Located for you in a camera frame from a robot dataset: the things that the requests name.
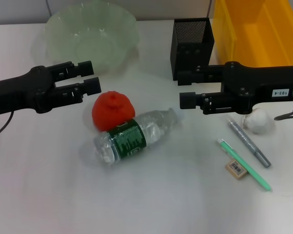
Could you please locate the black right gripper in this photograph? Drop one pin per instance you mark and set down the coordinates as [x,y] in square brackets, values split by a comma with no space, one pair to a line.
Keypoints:
[254,83]

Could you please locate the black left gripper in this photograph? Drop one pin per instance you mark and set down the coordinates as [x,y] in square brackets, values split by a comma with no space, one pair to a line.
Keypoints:
[19,90]

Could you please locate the orange fruit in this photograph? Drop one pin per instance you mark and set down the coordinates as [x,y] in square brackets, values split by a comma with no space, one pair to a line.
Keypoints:
[112,112]

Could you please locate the clear green-label water bottle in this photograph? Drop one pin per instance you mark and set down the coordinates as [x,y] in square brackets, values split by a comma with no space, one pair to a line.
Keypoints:
[131,139]

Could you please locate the white paper ball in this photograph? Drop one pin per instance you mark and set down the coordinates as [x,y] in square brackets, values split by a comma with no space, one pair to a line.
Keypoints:
[260,123]

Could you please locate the grey pen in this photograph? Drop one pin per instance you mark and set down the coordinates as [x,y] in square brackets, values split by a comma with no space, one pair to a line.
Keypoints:
[249,142]

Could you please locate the green pen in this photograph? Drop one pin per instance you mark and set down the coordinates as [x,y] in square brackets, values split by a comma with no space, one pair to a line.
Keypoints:
[244,164]

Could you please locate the beige eraser with barcode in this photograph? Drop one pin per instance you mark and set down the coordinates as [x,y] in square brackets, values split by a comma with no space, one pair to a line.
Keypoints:
[235,170]

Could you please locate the translucent green fruit plate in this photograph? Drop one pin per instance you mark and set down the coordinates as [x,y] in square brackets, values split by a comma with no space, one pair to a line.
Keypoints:
[88,36]

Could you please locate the black mesh pen holder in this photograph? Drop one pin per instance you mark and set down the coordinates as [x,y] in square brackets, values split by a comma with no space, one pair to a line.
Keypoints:
[193,46]

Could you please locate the yellow plastic bin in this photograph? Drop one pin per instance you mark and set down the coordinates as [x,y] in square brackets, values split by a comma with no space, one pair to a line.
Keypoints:
[258,31]

